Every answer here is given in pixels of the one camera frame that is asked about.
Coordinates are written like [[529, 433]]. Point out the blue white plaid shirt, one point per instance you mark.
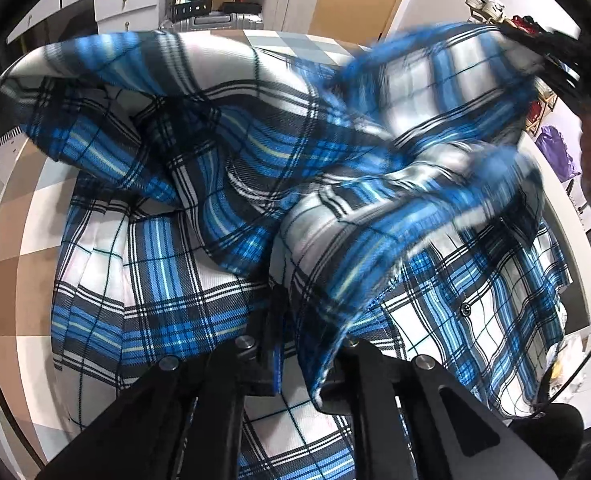
[[255, 170]]

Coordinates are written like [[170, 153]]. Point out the white drawer desk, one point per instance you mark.
[[125, 2]]

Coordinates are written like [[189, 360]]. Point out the checked tablecloth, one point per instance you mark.
[[30, 240]]

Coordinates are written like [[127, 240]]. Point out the silver hard suitcase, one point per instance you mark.
[[220, 20]]

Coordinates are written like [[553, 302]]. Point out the wooden shoe rack with shoes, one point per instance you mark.
[[485, 7]]

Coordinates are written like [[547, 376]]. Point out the purple cloth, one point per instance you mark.
[[555, 152]]

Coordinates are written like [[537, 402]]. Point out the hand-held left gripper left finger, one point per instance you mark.
[[263, 375]]

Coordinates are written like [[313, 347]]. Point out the black box with white marks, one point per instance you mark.
[[190, 8]]

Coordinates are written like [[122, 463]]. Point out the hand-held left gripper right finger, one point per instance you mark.
[[340, 395]]

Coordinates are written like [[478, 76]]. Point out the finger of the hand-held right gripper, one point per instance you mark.
[[540, 50]]

